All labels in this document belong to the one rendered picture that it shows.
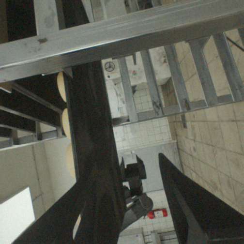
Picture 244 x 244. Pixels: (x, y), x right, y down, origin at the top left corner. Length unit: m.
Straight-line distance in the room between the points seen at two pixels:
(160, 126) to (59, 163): 2.48
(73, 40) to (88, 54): 0.02
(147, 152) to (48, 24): 3.91
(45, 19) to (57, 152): 4.18
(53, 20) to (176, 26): 0.16
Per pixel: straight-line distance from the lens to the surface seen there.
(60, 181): 4.54
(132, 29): 0.21
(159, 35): 0.21
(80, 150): 0.23
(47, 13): 0.30
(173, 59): 0.72
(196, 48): 0.76
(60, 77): 0.28
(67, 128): 0.25
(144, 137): 4.01
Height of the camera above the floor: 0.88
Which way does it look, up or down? 3 degrees up
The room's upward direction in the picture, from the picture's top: 102 degrees counter-clockwise
